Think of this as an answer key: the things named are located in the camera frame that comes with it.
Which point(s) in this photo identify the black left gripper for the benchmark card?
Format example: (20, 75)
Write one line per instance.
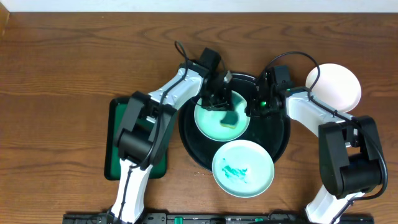
(216, 100)

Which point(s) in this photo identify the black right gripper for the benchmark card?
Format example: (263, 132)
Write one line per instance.
(251, 107)

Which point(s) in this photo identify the mint plate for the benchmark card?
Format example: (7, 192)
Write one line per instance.
(243, 168)
(208, 122)

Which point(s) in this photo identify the green yellow sponge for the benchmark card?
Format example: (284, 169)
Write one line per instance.
(230, 119)

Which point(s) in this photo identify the pink plate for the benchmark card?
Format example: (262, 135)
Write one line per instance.
(337, 87)

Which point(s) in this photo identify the mint plate front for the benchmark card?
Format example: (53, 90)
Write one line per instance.
(243, 168)

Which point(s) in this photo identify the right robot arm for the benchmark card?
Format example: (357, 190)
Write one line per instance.
(351, 161)

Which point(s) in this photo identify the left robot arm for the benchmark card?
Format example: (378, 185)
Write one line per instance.
(139, 152)

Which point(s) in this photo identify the black round tray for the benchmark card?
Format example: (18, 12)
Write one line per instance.
(271, 133)

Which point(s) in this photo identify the green rectangular tray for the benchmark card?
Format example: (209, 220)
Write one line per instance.
(112, 168)

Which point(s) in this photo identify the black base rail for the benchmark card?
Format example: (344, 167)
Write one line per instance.
(162, 218)

